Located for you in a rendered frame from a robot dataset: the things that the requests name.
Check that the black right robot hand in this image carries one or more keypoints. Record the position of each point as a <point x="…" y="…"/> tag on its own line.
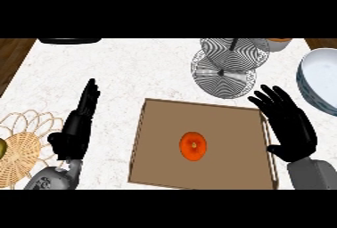
<point x="291" y="130"/>

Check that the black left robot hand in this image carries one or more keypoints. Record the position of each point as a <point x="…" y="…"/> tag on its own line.
<point x="75" y="130"/>

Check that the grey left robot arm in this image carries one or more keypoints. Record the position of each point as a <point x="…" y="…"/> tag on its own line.
<point x="54" y="178"/>

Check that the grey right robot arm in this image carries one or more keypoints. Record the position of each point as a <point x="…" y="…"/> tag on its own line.
<point x="312" y="175"/>

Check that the brown wooden tray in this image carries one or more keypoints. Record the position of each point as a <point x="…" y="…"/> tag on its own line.
<point x="205" y="145"/>

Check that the orange squash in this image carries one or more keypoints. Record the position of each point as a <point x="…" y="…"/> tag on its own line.
<point x="192" y="146"/>

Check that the wicker trivet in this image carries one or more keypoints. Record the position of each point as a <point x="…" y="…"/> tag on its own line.
<point x="20" y="151"/>

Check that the olive green fruit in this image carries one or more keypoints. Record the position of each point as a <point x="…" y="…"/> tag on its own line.
<point x="1" y="148"/>

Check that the white blue-rimmed bowl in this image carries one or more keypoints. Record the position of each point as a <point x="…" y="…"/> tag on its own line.
<point x="319" y="80"/>

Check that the grey cup with orange content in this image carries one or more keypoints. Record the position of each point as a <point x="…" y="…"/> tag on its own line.
<point x="278" y="44"/>

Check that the black rounded appliance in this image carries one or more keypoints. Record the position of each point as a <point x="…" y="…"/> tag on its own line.
<point x="69" y="40"/>

